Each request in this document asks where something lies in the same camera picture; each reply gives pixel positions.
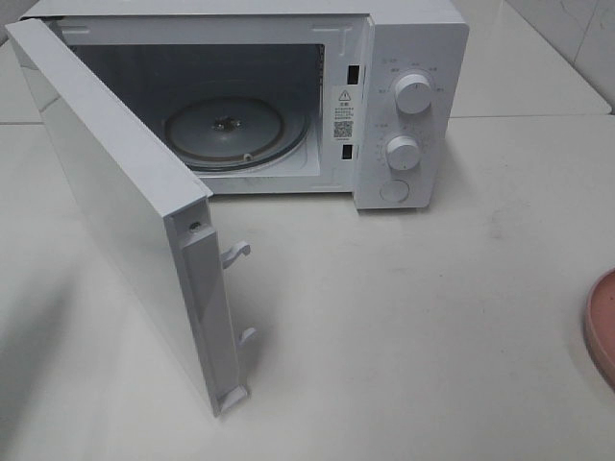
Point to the round white door button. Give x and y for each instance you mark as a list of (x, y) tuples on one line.
[(394, 191)]

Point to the white dial knob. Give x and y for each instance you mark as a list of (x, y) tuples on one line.
[(413, 92), (402, 153)]

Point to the pink round plate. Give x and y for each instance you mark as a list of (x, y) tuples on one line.
[(598, 322)]

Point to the white microwave door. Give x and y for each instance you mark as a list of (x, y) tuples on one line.
[(143, 206)]

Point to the glass microwave turntable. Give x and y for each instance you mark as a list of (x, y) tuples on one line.
[(231, 133)]

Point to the white microwave oven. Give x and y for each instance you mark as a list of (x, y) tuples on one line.
[(335, 60)]

